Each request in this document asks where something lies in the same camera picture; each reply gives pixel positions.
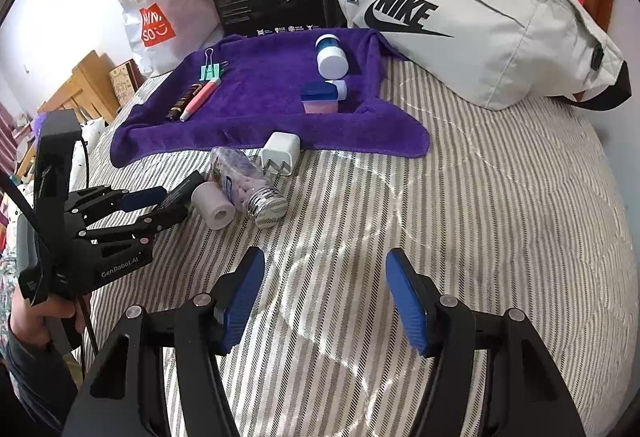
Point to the blue and pink case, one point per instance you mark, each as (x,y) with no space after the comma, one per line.
(320,106)

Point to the pink pen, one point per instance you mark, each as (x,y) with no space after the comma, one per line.
(200,99)

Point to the brown tube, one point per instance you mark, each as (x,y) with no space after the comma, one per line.
(180,104)

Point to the person's left forearm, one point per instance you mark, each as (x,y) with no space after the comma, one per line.
(30,392)

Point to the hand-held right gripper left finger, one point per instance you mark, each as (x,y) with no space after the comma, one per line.
(245,302)

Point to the clear bottle pink pills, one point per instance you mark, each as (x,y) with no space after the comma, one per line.
(240,182)

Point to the floral pillow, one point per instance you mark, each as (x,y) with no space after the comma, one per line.
(92,132)

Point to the blue and white jar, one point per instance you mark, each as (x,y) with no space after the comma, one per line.
(332,62)

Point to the purple towel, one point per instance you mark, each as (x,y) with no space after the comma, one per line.
(260,102)

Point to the white tape roll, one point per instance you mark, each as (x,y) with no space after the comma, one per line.
(210,202)

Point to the green binder clip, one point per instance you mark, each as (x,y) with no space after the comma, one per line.
(210,72)

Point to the wooden headboard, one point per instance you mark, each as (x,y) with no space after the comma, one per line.
(90,82)

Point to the grey sling bag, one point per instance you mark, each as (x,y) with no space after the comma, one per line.
(500,42)

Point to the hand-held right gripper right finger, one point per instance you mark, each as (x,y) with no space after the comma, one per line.
(407,302)

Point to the small white jar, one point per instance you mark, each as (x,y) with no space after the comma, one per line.
(341,89)

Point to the white charger plug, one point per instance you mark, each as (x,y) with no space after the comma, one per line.
(280,149)

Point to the black tube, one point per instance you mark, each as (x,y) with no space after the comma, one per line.
(185,189)

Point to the purple fluffy toy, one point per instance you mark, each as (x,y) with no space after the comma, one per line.
(37,124)

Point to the person's left hand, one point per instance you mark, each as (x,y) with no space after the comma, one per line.
(27,322)

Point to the brown patterned box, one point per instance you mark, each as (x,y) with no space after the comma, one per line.
(125,82)

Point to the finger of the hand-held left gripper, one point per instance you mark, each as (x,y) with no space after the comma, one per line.
(142,198)
(165,217)

